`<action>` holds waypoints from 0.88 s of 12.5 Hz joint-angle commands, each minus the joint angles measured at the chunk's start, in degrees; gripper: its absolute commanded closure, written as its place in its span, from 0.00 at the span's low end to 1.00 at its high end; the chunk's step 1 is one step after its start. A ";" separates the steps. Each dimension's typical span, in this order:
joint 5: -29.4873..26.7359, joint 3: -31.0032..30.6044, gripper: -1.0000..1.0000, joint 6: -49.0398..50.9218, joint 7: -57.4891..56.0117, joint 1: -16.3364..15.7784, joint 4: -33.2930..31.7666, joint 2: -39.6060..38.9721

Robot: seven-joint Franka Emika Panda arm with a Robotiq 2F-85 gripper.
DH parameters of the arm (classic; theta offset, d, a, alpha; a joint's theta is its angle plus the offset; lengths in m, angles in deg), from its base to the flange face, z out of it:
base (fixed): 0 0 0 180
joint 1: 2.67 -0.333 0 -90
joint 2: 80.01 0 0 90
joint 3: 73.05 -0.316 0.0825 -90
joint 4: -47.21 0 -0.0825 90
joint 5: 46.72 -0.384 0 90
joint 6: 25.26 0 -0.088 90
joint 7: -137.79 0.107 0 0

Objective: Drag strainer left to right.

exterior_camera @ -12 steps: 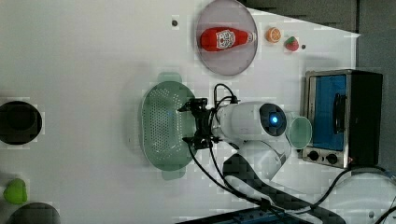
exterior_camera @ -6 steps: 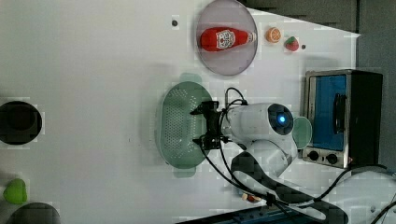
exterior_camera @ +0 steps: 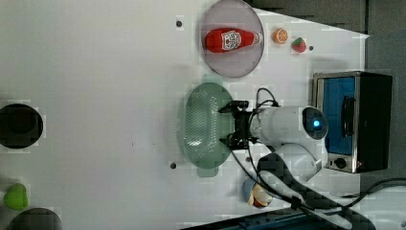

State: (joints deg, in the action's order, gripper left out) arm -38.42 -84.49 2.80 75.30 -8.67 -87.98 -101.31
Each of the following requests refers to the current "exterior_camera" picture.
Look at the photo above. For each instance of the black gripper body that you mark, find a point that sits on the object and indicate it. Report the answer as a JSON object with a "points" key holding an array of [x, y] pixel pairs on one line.
{"points": [[242, 134]]}

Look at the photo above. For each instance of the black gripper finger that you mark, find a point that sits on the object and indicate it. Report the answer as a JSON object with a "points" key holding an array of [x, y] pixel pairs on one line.
{"points": [[234, 107], [229, 141]]}

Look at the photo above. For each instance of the green plastic strainer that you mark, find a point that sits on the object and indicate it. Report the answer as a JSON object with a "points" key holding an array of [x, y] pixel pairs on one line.
{"points": [[204, 127]]}

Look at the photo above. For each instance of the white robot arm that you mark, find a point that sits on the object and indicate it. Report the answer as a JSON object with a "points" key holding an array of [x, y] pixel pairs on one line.
{"points": [[296, 136]]}

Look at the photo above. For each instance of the blue and orange toy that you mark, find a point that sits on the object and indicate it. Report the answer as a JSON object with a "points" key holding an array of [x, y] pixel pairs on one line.
{"points": [[255, 195]]}

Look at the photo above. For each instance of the red ketchup bottle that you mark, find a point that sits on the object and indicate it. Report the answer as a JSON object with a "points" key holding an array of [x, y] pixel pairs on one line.
{"points": [[224, 40]]}

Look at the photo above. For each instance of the toy orange slice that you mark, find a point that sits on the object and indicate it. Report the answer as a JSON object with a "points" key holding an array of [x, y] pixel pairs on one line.
{"points": [[280, 36]]}

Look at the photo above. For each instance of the toy strawberry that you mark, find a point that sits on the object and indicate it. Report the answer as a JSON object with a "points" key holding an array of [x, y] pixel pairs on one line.
{"points": [[299, 45]]}

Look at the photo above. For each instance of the grey round plate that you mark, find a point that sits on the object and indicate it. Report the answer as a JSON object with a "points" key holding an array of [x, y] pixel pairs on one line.
{"points": [[234, 14]]}

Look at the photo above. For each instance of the silver toaster oven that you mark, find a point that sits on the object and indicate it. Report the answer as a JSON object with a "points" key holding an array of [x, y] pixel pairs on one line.
{"points": [[358, 110]]}

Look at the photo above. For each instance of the black round bowl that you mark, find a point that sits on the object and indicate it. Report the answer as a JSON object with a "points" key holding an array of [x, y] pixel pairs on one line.
{"points": [[20, 126]]}

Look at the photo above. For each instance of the dark grey bowl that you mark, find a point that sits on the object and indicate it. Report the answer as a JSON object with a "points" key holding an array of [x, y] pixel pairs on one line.
{"points": [[36, 219]]}

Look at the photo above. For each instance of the green toy pepper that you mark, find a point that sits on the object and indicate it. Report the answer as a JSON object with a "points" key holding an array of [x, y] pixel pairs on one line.
{"points": [[16, 197]]}

